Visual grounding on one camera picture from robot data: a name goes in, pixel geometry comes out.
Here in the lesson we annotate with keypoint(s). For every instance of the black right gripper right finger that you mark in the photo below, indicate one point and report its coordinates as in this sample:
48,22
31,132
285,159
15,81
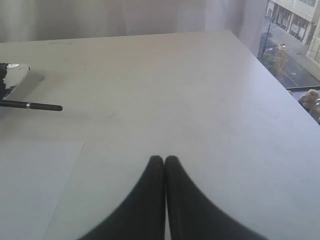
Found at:
192,216

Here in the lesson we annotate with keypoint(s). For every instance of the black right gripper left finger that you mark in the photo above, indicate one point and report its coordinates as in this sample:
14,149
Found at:
142,215

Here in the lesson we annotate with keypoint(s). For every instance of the black paintbrush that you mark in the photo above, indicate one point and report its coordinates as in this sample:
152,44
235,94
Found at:
30,105

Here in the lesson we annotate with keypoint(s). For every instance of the white paper sheet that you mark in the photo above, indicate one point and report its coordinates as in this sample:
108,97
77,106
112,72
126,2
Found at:
33,175

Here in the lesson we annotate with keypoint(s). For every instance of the white plate with blue paint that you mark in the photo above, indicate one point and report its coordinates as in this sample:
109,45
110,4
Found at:
11,76

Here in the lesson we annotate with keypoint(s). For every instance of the white backdrop curtain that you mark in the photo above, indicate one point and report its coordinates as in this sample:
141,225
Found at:
35,20

